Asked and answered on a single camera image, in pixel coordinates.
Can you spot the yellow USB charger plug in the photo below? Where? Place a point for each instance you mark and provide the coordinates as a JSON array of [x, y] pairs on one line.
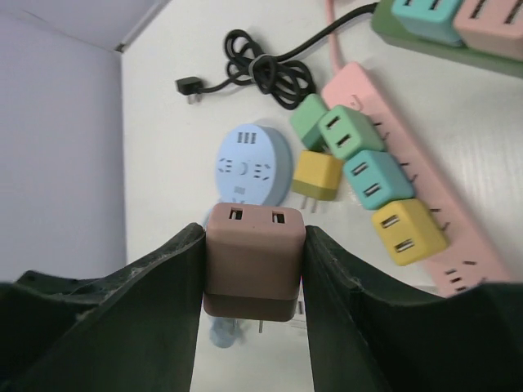
[[317, 177]]

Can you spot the teal USB charger plug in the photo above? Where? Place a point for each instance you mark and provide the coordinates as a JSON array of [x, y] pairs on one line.
[[377, 179]]

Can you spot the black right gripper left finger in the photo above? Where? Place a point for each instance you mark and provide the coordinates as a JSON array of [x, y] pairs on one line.
[[133, 330]]

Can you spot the pink power strip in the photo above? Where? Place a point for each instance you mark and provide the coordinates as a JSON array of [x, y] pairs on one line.
[[470, 258]]

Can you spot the round blue power strip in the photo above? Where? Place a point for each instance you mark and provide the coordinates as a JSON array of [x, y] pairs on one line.
[[254, 166]]

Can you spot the white power strip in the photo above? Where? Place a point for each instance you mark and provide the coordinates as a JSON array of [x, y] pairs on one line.
[[298, 321]]

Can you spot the pink USB charger plug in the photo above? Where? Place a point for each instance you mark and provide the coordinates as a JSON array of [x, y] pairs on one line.
[[253, 262]]

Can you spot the green USB charger plug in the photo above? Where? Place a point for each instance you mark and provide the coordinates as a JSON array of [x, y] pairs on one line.
[[346, 132]]

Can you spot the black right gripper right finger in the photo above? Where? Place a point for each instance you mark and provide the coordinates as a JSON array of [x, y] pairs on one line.
[[368, 331]]

